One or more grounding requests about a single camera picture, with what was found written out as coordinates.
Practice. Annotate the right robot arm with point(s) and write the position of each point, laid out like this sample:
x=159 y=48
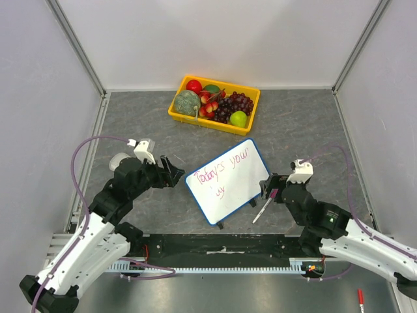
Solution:
x=329 y=230

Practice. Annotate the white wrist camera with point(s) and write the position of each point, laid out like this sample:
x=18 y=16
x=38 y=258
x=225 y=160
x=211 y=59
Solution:
x=143 y=149
x=302 y=172

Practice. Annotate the green netted melon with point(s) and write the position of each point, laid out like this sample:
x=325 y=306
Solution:
x=187 y=103

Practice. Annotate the blue framed whiteboard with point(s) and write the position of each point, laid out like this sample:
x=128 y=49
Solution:
x=228 y=182

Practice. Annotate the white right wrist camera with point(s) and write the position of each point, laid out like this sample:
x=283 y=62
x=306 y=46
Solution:
x=302 y=172

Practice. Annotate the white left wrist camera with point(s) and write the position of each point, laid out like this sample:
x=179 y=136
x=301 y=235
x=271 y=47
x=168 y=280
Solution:
x=143 y=149

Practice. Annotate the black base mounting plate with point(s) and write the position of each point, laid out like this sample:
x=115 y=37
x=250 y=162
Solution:
x=217 y=250

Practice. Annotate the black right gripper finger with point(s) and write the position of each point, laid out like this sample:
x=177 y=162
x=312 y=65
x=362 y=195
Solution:
x=266 y=188
x=277 y=179

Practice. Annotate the red marker pen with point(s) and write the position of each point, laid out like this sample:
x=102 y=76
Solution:
x=361 y=300

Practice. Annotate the light blue cable duct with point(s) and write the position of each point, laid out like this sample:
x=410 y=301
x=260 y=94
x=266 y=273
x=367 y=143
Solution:
x=295 y=268

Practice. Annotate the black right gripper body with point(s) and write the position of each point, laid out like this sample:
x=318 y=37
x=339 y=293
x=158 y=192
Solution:
x=273 y=188

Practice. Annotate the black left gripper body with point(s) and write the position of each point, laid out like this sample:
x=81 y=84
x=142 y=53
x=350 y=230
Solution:
x=159 y=179

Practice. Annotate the purple capped whiteboard marker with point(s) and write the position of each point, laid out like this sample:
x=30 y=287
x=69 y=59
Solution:
x=269 y=200

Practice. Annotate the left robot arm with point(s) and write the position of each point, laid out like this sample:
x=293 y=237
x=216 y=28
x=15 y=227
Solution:
x=101 y=239

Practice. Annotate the dark purple grape bunch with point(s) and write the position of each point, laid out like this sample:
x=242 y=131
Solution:
x=231 y=104

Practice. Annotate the red apple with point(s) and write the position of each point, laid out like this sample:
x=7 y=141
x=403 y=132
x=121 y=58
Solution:
x=195 y=86

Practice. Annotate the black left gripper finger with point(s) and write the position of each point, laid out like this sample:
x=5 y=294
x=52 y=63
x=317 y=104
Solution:
x=174 y=175
x=169 y=169

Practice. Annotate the green pear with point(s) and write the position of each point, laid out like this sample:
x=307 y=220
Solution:
x=238 y=119

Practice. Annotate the green mango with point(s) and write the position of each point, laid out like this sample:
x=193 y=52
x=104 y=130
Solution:
x=211 y=88

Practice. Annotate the red cherries cluster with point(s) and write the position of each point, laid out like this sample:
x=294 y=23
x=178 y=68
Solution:
x=210 y=103

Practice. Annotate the white whiteboard eraser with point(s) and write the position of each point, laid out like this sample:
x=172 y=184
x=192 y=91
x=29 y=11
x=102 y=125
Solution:
x=116 y=160

